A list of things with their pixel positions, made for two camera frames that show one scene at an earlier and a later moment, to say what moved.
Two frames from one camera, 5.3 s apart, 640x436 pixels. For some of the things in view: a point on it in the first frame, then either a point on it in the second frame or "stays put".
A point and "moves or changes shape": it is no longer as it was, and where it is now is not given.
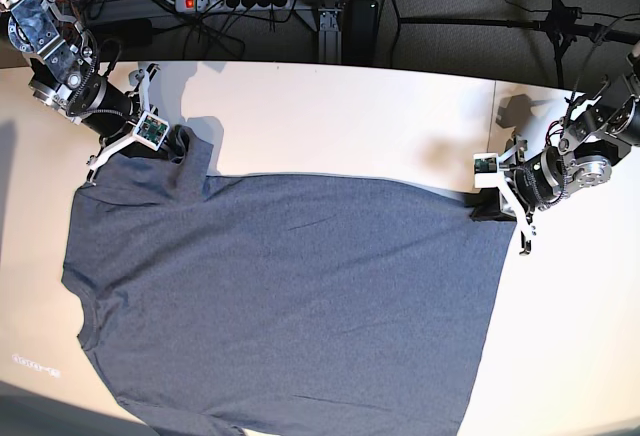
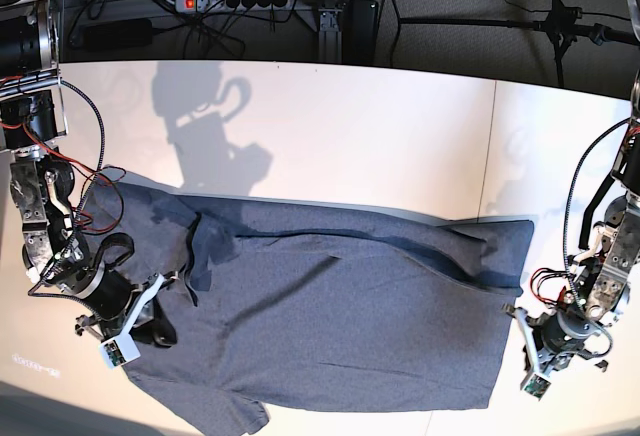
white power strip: (234, 1) stays put
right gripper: (528, 184) → (552, 342)
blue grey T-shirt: (220, 304) moves or changes shape
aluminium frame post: (330, 50) stays put
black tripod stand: (561, 24) stays put
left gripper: (109, 114) → (116, 301)
